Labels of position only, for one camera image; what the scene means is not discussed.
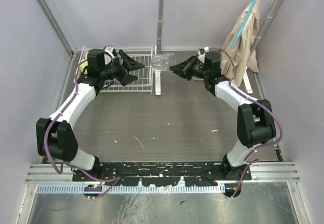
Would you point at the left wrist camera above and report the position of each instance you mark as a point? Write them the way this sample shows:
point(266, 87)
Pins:
point(108, 53)

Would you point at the metal clothes rack frame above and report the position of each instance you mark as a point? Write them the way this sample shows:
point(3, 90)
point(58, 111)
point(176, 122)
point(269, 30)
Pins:
point(157, 74)

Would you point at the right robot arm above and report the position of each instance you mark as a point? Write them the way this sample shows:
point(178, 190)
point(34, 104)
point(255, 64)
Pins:
point(255, 123)

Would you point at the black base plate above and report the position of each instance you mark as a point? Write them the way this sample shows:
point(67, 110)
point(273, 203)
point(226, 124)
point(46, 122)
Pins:
point(160, 174)

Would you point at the clear plastic cup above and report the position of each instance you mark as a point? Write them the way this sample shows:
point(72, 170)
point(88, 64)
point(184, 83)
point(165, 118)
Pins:
point(163, 62)

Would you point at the yellow mug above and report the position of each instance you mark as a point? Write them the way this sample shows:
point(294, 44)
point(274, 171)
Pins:
point(83, 68)

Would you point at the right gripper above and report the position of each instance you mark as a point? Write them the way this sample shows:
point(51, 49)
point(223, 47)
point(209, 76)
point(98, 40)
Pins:
point(181, 69)

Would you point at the blue cable duct strip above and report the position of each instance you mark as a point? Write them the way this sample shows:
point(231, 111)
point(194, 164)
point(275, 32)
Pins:
point(95, 189)

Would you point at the beige cloth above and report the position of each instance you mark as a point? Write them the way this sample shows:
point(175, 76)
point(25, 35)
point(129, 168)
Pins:
point(240, 53)

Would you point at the blue clothes hanger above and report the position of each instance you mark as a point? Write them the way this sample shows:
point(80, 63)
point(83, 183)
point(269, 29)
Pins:
point(238, 35)

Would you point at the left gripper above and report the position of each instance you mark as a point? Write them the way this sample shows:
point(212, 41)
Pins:
point(121, 69)

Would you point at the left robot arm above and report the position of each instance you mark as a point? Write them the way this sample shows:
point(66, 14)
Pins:
point(55, 137)

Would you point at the white wire dish rack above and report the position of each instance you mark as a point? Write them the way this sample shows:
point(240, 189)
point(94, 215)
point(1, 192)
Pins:
point(136, 82)

